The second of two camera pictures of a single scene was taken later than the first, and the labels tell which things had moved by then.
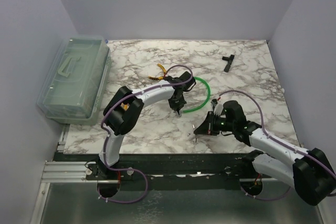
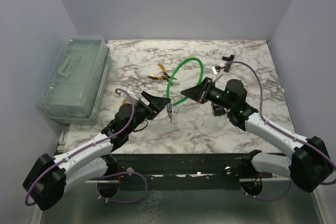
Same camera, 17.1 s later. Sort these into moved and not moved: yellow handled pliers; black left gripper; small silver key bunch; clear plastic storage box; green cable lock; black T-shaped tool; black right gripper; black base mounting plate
Moved: black right gripper; small silver key bunch; green cable lock; black left gripper
Not moved: black T-shaped tool; black base mounting plate; clear plastic storage box; yellow handled pliers
